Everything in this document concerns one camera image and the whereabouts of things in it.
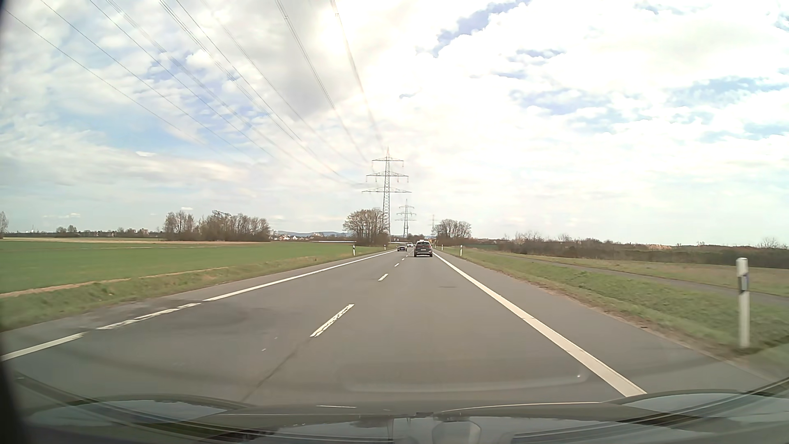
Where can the small lattice pylon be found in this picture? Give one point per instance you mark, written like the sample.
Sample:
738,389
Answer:
405,219

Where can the bare tree clump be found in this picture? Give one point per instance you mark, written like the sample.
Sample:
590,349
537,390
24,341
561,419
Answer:
367,227
452,229

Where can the large lattice pylon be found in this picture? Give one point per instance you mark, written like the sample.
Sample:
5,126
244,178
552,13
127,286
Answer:
386,191

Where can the dark car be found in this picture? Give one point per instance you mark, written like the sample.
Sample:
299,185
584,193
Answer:
423,248

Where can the grey asphalt road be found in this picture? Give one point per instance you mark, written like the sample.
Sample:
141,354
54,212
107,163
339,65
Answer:
419,320

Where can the group of bare trees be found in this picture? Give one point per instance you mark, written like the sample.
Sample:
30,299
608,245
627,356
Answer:
216,227

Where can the road markings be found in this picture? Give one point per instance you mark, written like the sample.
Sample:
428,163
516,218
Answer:
555,336

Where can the car's own bonnet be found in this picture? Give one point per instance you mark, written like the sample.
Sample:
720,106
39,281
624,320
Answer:
394,425

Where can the line of bushes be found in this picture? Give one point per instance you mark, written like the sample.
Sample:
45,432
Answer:
641,251

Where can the grass verge with path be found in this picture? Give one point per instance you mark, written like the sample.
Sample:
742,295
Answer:
666,302

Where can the narrow asphalt side path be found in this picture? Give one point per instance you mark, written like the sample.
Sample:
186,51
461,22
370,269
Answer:
678,280

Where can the green field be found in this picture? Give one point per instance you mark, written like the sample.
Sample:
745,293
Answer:
92,259

